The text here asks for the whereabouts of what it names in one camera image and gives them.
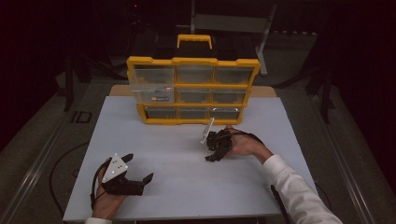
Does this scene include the group of closed clear drawers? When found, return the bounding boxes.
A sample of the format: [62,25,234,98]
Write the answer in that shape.
[144,65,255,120]

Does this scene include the yellow and black drawer organizer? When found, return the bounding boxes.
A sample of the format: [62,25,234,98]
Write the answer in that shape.
[125,34,262,126]

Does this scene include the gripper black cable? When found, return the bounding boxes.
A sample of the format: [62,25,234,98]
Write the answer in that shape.
[90,158,110,210]
[233,130,293,224]

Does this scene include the person's right hand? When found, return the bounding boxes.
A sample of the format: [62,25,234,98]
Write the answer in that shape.
[225,124,275,164]

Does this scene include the person's left hand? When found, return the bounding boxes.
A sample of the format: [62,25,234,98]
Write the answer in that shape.
[92,167,127,220]

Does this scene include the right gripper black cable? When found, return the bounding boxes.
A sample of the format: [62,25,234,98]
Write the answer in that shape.
[233,130,293,224]

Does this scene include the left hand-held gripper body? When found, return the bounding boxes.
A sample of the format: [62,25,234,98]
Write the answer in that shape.
[101,152,146,197]

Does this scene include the white table board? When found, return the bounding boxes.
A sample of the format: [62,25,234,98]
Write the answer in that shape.
[62,95,318,222]

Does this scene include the black stand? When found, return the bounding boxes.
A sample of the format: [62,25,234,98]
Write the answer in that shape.
[64,54,94,113]
[306,68,335,125]

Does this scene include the grey metal stand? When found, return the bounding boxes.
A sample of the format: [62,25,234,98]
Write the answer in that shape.
[177,0,278,77]

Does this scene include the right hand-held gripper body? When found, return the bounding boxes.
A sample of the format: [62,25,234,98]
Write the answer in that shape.
[200,117,233,155]

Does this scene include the metal floor rail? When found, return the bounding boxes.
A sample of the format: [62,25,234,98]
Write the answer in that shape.
[0,83,94,224]
[309,91,379,224]

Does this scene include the clear plastic drawer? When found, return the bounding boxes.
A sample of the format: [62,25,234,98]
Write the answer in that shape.
[129,67,176,105]

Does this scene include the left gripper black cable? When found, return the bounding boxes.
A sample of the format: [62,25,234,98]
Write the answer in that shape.
[90,158,110,210]

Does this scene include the black floor cable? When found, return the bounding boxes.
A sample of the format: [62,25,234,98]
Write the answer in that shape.
[49,141,92,224]

